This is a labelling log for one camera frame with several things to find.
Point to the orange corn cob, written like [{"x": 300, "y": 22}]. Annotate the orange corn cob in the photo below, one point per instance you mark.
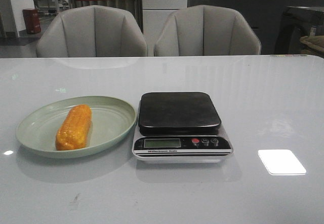
[{"x": 73, "y": 133}]

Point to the black silver kitchen scale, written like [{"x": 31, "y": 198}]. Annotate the black silver kitchen scale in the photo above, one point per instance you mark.
[{"x": 179, "y": 127}]

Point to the grey upholstered chair right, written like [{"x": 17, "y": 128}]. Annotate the grey upholstered chair right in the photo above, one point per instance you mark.
[{"x": 206, "y": 31}]

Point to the grey upholstered chair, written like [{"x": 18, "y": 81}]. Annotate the grey upholstered chair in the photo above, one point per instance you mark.
[
  {"x": 92, "y": 31},
  {"x": 206, "y": 31}
]

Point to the light green plate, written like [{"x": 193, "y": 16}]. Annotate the light green plate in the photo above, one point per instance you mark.
[{"x": 112, "y": 119}]

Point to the grey upholstered chair left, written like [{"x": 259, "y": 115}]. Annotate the grey upholstered chair left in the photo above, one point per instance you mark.
[{"x": 92, "y": 31}]

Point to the white cabinet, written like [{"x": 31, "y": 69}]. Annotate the white cabinet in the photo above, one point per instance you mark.
[{"x": 154, "y": 15}]

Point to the dark grey counter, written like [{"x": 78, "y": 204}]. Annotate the dark grey counter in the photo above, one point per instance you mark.
[{"x": 263, "y": 16}]

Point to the red bin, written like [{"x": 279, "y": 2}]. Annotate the red bin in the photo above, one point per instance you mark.
[{"x": 31, "y": 20}]

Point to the dark appliance at right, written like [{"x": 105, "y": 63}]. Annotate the dark appliance at right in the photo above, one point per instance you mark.
[{"x": 297, "y": 22}]

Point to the beige cushion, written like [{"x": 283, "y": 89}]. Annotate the beige cushion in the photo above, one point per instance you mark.
[{"x": 313, "y": 45}]

